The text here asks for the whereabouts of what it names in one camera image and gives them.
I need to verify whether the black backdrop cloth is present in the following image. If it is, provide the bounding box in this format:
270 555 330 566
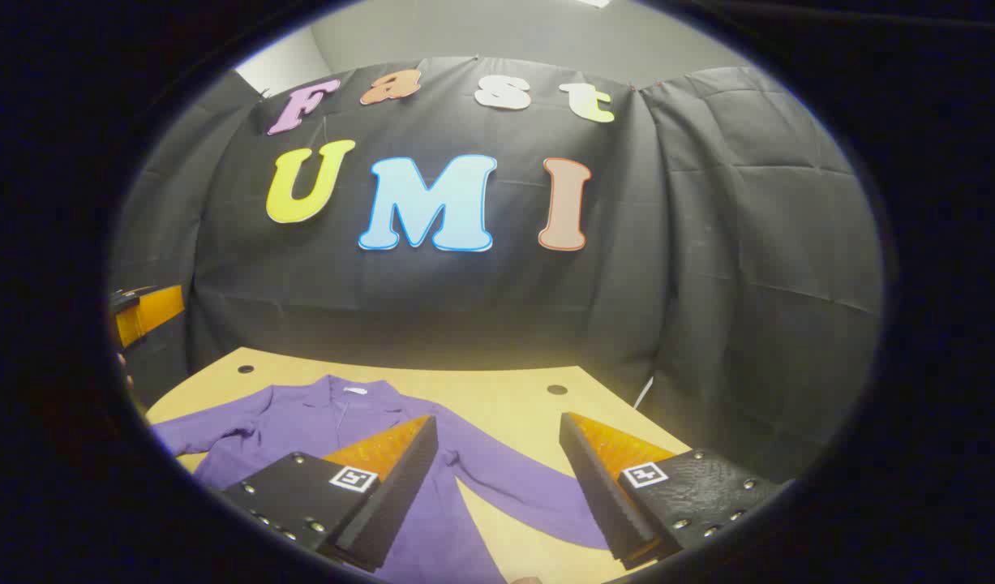
108 55 886 487

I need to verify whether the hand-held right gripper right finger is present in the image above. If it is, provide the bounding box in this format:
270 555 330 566
559 411 794 570

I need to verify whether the purple knit shirt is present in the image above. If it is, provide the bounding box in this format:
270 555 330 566
151 375 611 584

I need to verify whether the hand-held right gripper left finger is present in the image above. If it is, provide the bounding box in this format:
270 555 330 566
220 414 440 573

